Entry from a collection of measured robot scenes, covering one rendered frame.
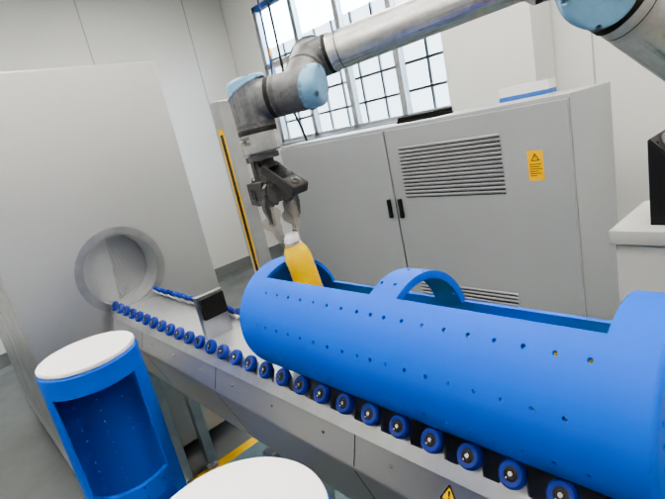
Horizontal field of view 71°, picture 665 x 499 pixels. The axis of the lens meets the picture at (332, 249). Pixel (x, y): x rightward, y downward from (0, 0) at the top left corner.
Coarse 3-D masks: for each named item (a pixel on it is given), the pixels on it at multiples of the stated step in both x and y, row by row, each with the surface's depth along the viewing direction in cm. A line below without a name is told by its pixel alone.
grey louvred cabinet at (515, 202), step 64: (384, 128) 284; (448, 128) 250; (512, 128) 225; (576, 128) 210; (320, 192) 344; (384, 192) 298; (448, 192) 263; (512, 192) 236; (576, 192) 215; (320, 256) 370; (384, 256) 317; (448, 256) 278; (512, 256) 248; (576, 256) 223
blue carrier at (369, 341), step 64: (256, 320) 110; (320, 320) 94; (384, 320) 82; (448, 320) 74; (512, 320) 67; (576, 320) 82; (640, 320) 57; (384, 384) 82; (448, 384) 72; (512, 384) 64; (576, 384) 58; (640, 384) 53; (512, 448) 67; (576, 448) 58; (640, 448) 53
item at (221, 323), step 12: (216, 288) 161; (204, 300) 155; (216, 300) 158; (204, 312) 155; (216, 312) 158; (228, 312) 163; (204, 324) 157; (216, 324) 160; (228, 324) 163; (204, 336) 160; (216, 336) 161
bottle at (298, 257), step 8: (288, 248) 112; (296, 248) 111; (304, 248) 112; (288, 256) 112; (296, 256) 111; (304, 256) 111; (312, 256) 114; (288, 264) 112; (296, 264) 111; (304, 264) 112; (312, 264) 113; (296, 272) 112; (304, 272) 112; (312, 272) 113; (296, 280) 114; (304, 280) 113; (312, 280) 113; (320, 280) 115
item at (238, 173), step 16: (224, 112) 173; (224, 128) 174; (224, 144) 177; (240, 160) 179; (240, 176) 179; (240, 192) 180; (240, 208) 183; (256, 208) 185; (256, 224) 185; (256, 240) 185; (256, 256) 187
